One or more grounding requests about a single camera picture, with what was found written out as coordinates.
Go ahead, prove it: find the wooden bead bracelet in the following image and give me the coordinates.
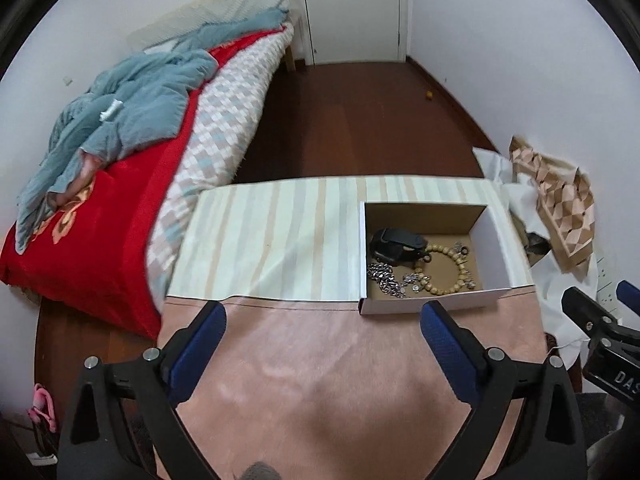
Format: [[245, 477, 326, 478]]
[[416, 242, 476, 297]]

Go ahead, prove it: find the silver chain bracelet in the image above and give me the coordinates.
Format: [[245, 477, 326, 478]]
[[366, 259, 409, 300]]

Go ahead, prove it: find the black smart band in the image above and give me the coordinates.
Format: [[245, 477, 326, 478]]
[[369, 228, 426, 266]]

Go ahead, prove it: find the white power strip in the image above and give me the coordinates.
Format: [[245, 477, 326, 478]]
[[596, 252, 620, 318]]

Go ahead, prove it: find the white fabric bag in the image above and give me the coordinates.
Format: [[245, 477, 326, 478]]
[[472, 148, 598, 367]]

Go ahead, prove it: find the beige geometric pattern bag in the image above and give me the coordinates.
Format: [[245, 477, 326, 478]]
[[509, 136, 596, 272]]

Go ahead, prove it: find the white cardboard box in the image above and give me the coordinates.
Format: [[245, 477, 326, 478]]
[[359, 202, 533, 316]]

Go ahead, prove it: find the dark fuzzy blanket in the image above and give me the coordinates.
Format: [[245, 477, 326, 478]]
[[240, 462, 282, 480]]

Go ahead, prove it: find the striped fabric table cover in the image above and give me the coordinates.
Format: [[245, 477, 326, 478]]
[[168, 176, 533, 301]]

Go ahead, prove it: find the red floral quilt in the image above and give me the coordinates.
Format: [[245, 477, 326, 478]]
[[1, 30, 275, 339]]

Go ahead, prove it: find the pink slipper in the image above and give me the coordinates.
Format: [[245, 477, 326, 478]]
[[27, 384, 58, 434]]

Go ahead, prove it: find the white sneaker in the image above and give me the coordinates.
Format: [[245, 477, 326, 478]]
[[26, 453, 58, 467]]

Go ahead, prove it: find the checkered mattress sheet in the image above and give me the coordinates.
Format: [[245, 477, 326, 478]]
[[145, 21, 294, 310]]

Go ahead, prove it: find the teal blue blanket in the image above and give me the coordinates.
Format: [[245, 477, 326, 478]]
[[14, 8, 288, 255]]

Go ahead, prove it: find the white door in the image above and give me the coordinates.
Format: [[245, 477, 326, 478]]
[[302, 0, 408, 65]]

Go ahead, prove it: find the white charger cable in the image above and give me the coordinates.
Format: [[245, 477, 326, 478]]
[[546, 334, 589, 354]]

